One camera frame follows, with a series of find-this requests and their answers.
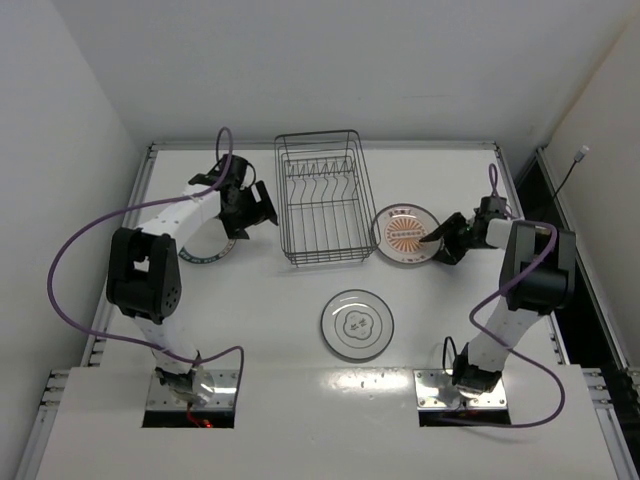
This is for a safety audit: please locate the green rimmed white plate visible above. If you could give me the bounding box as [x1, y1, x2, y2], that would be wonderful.
[179, 219, 236, 265]

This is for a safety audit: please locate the orange patterned white plate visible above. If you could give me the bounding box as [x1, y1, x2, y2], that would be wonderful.
[372, 203, 442, 266]

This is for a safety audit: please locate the white plate with black rings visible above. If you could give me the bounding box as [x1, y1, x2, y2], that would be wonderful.
[319, 289, 395, 363]

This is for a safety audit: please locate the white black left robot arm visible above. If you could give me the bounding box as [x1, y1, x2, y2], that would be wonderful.
[106, 154, 277, 406]

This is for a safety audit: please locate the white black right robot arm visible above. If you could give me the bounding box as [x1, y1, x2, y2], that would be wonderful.
[420, 196, 576, 394]

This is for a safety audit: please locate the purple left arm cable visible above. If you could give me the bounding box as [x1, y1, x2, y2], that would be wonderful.
[46, 127, 246, 401]

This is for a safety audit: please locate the grey wire dish rack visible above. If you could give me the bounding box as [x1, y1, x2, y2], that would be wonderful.
[274, 129, 380, 267]

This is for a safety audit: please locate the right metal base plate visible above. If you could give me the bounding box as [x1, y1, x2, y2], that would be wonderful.
[413, 369, 508, 413]

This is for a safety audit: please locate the metal base plate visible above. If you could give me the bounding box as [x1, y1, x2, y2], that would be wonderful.
[146, 369, 240, 412]
[413, 369, 508, 413]

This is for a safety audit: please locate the black cable with white plug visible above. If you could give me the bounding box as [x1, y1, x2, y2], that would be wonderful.
[551, 144, 591, 201]

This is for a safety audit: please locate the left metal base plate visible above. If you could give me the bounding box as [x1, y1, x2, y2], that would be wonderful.
[146, 369, 240, 412]

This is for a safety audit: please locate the aluminium table frame rail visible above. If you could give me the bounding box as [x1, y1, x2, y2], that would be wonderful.
[38, 137, 623, 479]

